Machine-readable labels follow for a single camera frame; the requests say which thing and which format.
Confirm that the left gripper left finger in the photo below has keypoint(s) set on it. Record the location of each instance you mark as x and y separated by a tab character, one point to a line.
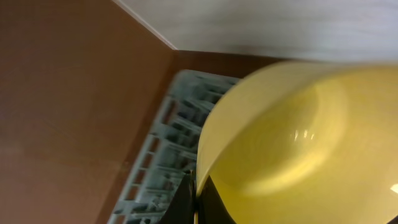
182	207

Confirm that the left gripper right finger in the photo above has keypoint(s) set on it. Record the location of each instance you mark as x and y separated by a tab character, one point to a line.
211	209

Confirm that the yellow bowl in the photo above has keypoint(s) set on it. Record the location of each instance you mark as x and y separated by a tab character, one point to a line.
301	142

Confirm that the grey dishwasher rack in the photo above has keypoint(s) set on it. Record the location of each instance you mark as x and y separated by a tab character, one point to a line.
170	148

